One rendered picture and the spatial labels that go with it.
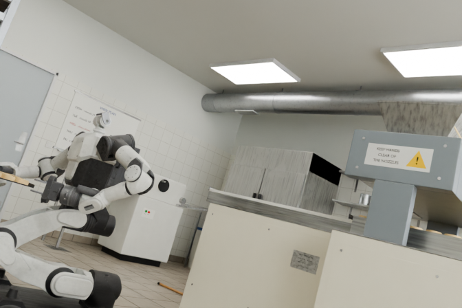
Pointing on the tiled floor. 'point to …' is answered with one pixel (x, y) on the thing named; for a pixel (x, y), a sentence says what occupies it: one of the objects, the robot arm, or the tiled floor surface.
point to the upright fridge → (284, 178)
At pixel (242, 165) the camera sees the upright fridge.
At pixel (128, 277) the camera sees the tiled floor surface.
